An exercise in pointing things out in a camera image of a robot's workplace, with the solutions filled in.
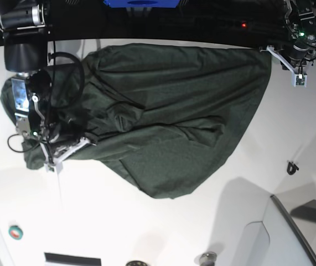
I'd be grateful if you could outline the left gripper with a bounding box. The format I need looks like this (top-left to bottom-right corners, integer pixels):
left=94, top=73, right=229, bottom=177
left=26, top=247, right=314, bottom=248
left=273, top=41, right=316, bottom=67

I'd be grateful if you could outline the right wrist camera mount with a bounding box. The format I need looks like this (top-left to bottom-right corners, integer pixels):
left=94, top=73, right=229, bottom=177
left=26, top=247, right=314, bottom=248
left=40, top=137, right=94, bottom=175

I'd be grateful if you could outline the small black clip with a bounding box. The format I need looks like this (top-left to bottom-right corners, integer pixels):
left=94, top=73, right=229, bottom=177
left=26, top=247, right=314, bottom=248
left=286, top=161, right=299, bottom=176

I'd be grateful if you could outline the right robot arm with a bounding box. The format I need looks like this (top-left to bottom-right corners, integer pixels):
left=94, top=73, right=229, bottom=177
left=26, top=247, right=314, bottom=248
left=0, top=1, right=90, bottom=165

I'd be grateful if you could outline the round metal knob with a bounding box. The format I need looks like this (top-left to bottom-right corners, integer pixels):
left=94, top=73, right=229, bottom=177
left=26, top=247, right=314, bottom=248
left=198, top=252, right=217, bottom=266

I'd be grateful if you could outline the blue box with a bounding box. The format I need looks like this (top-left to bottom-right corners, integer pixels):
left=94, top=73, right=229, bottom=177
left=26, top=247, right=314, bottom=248
left=104, top=0, right=180, bottom=8

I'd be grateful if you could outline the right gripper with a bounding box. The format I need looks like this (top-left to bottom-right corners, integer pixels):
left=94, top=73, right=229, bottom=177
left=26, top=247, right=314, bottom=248
left=40, top=121, right=88, bottom=161

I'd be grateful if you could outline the dark green t-shirt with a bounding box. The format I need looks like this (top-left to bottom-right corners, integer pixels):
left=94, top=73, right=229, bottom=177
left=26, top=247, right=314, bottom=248
left=0, top=43, right=273, bottom=201

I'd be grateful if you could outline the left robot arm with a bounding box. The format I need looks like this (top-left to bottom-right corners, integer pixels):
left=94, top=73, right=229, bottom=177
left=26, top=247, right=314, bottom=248
left=281, top=0, right=316, bottom=67

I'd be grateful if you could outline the black round dial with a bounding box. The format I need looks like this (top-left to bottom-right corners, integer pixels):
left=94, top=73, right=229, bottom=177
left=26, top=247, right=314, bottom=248
left=126, top=260, right=148, bottom=266

